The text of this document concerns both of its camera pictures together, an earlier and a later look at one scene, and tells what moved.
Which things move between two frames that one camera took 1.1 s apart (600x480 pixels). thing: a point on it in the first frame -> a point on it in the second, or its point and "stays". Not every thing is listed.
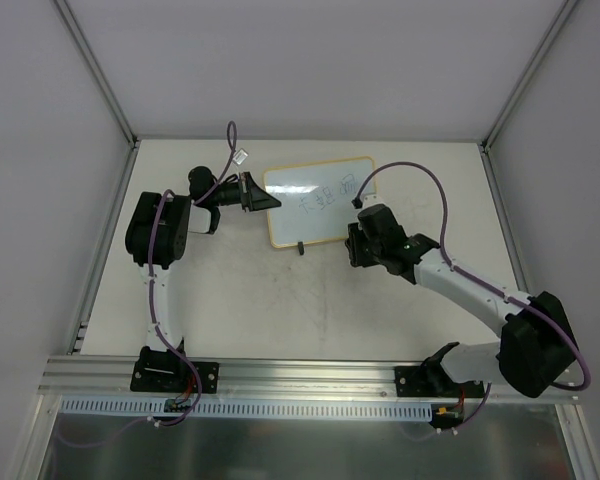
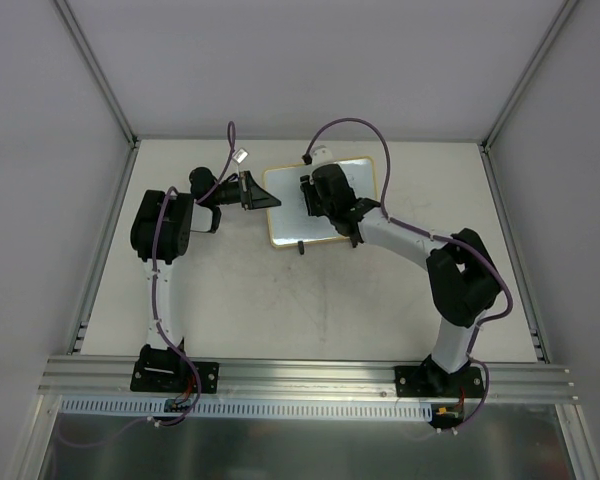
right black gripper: [355, 245] -> [306, 195]
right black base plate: [433, 380] stays
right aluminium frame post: [541, 52] stays
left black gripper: [246, 191] stays
